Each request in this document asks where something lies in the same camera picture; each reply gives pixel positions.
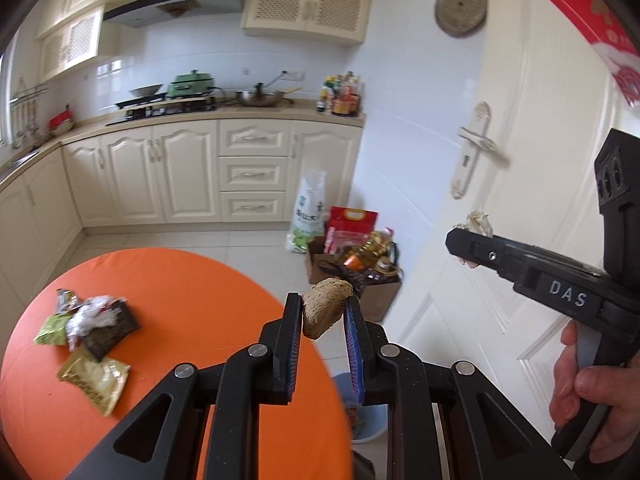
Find red lidded bowl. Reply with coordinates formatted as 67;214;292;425
48;108;76;137

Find beige scrap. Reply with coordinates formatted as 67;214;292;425
454;210;495;268

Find steel wok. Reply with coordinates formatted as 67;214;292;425
235;75;304;108

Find olive gold packet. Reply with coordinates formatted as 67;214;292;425
56;347;132;417

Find black gas stove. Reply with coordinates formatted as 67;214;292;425
106;100;219;126

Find small silver yellow packet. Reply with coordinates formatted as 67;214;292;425
55;288;83;313

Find hanging utensil rack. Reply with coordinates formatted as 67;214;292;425
9;77;51;148

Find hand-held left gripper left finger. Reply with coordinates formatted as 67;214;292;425
65;292;304;480

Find small cream lattice door cabinet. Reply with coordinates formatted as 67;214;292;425
36;4;106;83

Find cooking oil bottle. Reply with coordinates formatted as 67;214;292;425
340;230;396;273

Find round woven trivet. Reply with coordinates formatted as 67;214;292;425
434;0;489;38

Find white door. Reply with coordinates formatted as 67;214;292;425
400;0;640;461

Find red paper door decoration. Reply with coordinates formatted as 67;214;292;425
539;0;640;108

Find crumpled clear plastic wrap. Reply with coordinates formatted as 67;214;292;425
65;295;123;348

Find cardboard box with bottles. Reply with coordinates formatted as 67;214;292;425
306;237;403;323

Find wide cream lattice door cabinet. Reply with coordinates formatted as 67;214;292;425
241;0;373;46

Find black frying pan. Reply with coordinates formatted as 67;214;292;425
115;83;168;110

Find red gift box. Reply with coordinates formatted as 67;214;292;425
324;206;379;256

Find cream base kitchen cabinets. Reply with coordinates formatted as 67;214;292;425
0;107;367;321

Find green snack packet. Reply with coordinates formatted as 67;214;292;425
33;312;71;347

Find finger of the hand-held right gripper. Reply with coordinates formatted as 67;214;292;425
445;227;531;286

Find person's right hand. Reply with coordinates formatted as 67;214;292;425
548;324;640;461

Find black range hood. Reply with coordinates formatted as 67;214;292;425
102;0;246;28

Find blue trash bin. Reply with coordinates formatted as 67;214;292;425
330;372;388;443

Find dark brown packet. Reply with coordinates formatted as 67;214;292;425
80;300;141;362

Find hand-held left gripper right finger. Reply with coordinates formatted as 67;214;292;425
343;296;583;480

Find round orange table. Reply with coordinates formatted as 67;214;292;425
0;247;353;480

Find group of condiment bottles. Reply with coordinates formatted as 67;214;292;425
316;72;363;118

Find green electric cooker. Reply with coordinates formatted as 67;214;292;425
166;70;217;100

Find cream door handle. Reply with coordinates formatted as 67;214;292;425
450;101;511;200

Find brown ginger piece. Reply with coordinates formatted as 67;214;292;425
302;278;354;339

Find white rice bag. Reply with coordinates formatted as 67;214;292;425
285;170;327;255

